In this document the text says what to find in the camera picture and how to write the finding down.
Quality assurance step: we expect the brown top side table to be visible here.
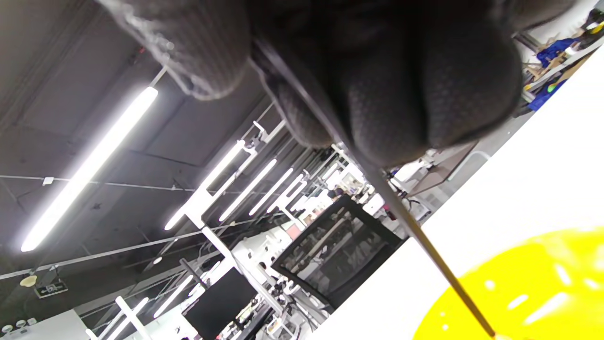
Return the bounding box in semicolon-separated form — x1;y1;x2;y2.
408;142;479;196

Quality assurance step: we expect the person's right hand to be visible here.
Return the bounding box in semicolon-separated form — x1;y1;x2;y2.
97;0;579;168

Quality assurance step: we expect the row of ceiling light tubes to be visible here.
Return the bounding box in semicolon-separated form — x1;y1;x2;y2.
21;86;312;253

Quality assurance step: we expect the black computer monitor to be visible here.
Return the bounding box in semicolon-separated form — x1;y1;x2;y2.
182;267;258;340

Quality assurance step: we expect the yellow dumpling bowl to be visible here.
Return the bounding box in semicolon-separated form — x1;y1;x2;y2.
413;227;604;340

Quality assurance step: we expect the black mesh office chair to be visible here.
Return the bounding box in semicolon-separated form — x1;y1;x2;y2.
271;195;409;310

